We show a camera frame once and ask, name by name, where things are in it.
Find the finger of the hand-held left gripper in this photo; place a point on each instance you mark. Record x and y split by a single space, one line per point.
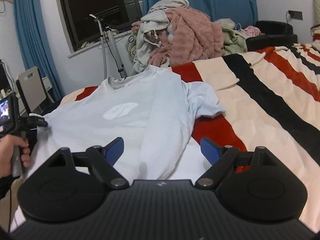
40 123

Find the small pink cloth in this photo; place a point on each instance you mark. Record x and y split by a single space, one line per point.
251 30

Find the white t-shirt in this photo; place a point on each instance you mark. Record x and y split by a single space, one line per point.
100 130

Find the grey white hoodie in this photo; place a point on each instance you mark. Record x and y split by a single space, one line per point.
155 17

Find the pink fluffy blanket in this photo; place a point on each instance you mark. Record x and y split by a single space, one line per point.
190 40

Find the narrow blue curtain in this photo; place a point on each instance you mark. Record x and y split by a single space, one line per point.
32 30

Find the striped blanket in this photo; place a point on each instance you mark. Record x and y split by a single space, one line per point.
262 110

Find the black armchair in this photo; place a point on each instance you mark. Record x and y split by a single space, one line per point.
272 35

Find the green printed blanket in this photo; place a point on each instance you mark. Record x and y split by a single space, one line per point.
130 47

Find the person's left hand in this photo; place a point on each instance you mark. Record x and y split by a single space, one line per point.
8 152

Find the white black chair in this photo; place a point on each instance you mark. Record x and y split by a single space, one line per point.
30 87

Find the wavy black-framed mirror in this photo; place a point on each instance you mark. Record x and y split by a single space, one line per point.
3 77

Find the pale green blanket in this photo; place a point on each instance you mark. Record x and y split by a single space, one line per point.
232 40

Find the wall outlet with charger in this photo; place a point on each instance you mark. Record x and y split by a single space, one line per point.
295 15

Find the dark window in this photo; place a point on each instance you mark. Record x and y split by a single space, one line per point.
100 5

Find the garment steamer stand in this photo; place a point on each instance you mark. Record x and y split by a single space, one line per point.
117 55

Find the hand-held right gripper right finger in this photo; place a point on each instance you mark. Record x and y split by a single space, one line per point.
208 150

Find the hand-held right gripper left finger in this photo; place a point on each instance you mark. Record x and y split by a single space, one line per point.
115 150

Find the beige garment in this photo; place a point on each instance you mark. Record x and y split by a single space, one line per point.
170 3

